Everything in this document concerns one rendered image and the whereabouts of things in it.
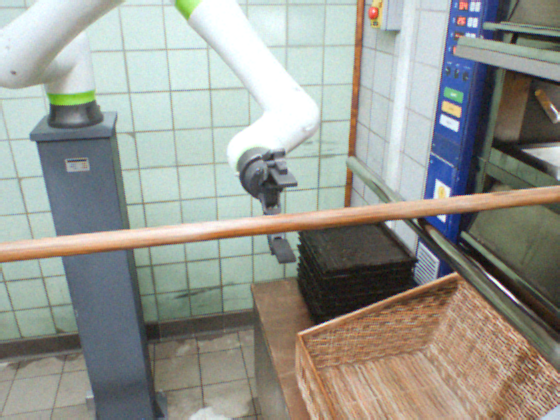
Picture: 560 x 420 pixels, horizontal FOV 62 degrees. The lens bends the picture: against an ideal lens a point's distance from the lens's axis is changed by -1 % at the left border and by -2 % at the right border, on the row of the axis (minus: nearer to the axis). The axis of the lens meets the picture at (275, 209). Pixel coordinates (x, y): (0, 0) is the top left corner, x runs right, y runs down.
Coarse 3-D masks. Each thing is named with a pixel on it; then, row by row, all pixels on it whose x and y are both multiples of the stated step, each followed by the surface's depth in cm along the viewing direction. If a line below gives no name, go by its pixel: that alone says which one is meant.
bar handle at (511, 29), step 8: (488, 24) 99; (496, 24) 97; (504, 24) 95; (512, 32) 92; (520, 32) 90; (528, 32) 88; (536, 32) 86; (544, 32) 84; (552, 32) 82; (512, 40) 92
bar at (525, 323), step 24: (360, 168) 105; (384, 192) 93; (432, 240) 76; (456, 264) 70; (480, 288) 64; (504, 312) 60; (528, 312) 58; (528, 336) 56; (552, 336) 54; (552, 360) 52
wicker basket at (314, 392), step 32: (416, 288) 124; (448, 288) 127; (352, 320) 123; (384, 320) 126; (416, 320) 129; (448, 320) 129; (480, 320) 118; (320, 352) 126; (352, 352) 128; (384, 352) 131; (416, 352) 134; (448, 352) 127; (480, 352) 116; (320, 384) 105; (352, 384) 124; (416, 384) 124; (448, 384) 124; (512, 384) 106; (320, 416) 109; (352, 416) 115; (384, 416) 115; (416, 416) 115; (448, 416) 114; (480, 416) 113
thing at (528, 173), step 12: (492, 156) 116; (504, 156) 112; (516, 156) 110; (528, 156) 110; (504, 168) 112; (516, 168) 108; (528, 168) 105; (540, 168) 103; (552, 168) 103; (528, 180) 105; (540, 180) 101; (552, 180) 98
